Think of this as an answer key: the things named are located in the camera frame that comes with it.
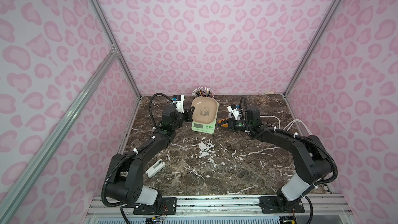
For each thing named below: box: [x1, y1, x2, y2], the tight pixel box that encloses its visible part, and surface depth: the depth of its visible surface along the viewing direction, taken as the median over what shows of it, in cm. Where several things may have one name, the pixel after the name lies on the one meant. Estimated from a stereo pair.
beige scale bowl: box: [191, 96, 219, 124], surface depth 85 cm
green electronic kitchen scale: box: [191, 114, 218, 134], surface depth 85 cm
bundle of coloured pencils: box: [191, 86, 216, 99], surface depth 105 cm
